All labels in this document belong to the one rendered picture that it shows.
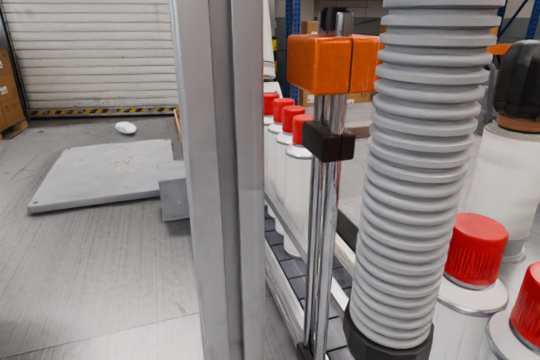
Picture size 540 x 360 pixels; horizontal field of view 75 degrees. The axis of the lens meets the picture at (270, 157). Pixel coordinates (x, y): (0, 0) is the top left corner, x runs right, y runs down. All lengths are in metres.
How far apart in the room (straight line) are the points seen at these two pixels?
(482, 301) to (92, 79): 4.82
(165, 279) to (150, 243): 0.10
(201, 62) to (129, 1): 4.52
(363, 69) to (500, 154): 0.37
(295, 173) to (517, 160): 0.28
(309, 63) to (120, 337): 0.43
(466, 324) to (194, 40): 0.23
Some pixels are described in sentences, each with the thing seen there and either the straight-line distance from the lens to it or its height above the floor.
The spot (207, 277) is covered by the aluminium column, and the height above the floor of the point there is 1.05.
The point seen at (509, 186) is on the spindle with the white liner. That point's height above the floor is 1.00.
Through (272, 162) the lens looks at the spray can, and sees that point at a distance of 0.57.
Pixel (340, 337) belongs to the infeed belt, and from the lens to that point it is 0.44.
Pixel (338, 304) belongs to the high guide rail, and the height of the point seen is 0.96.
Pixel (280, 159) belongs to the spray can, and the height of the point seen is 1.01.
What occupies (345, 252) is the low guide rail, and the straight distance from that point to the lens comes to 0.49.
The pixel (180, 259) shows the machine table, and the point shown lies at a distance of 0.63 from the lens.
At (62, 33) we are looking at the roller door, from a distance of 4.97.
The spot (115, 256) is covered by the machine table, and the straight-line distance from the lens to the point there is 0.67.
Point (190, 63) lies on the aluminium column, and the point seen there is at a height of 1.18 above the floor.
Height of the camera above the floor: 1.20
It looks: 22 degrees down
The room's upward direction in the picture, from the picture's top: straight up
